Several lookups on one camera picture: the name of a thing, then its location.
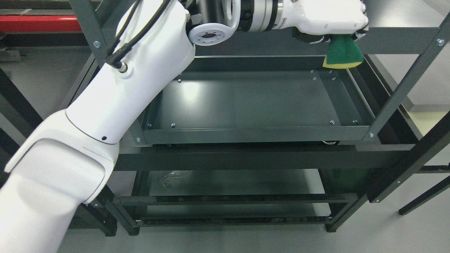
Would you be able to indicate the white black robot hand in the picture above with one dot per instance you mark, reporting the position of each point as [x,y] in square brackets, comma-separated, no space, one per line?
[320,19]

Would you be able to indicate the green yellow sponge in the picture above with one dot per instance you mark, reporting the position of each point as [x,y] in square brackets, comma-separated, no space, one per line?
[343,53]

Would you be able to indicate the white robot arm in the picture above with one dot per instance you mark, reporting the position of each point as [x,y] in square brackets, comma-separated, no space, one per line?
[69,157]

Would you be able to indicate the black metal shelf rack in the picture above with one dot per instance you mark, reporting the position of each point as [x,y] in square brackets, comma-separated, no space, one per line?
[261,100]

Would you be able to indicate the red bar in background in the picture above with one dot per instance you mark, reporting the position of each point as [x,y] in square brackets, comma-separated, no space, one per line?
[39,23]

